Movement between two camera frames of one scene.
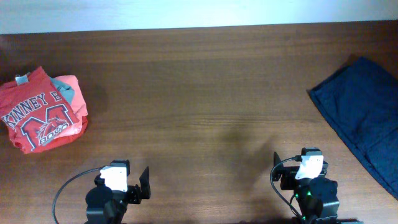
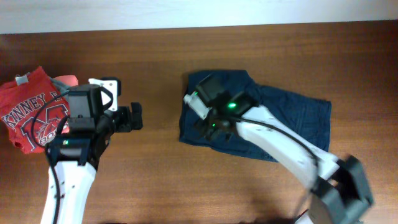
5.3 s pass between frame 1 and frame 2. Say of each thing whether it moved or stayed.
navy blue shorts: moved
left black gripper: moved
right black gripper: moved
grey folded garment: stayed
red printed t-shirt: stayed
